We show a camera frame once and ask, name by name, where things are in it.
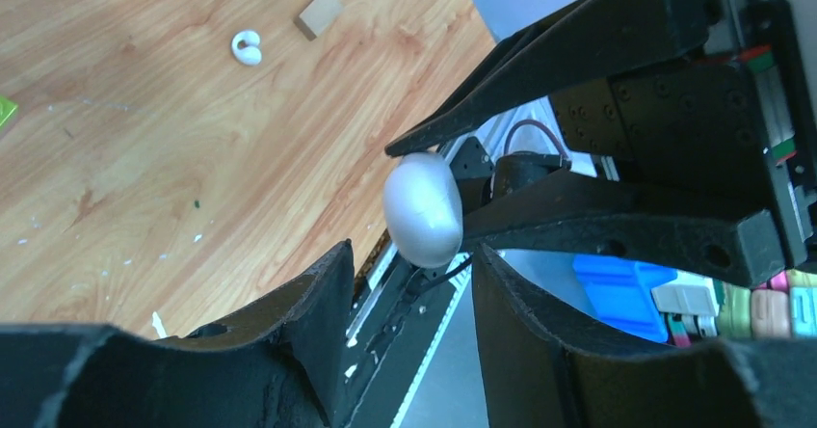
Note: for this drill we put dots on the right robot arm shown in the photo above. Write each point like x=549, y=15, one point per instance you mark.
x=510, y=173

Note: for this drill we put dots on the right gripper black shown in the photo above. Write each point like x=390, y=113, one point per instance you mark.
x=700, y=109

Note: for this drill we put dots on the blue plastic bin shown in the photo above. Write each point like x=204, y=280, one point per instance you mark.
x=620, y=293

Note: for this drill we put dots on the orange green toy brick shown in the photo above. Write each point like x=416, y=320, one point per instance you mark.
x=8, y=110

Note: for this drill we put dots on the small wooden block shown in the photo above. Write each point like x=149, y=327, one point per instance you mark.
x=317, y=17

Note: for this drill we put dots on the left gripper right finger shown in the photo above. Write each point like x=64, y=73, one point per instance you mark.
x=544, y=363

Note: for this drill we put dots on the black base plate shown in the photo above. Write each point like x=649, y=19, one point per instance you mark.
x=399, y=315

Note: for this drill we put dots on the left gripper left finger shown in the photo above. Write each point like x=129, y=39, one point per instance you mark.
x=274, y=363

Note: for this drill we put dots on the white earbud charging case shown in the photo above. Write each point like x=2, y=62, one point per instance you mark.
x=422, y=208

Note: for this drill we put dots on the white earbud lower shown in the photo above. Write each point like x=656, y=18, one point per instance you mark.
x=245, y=47

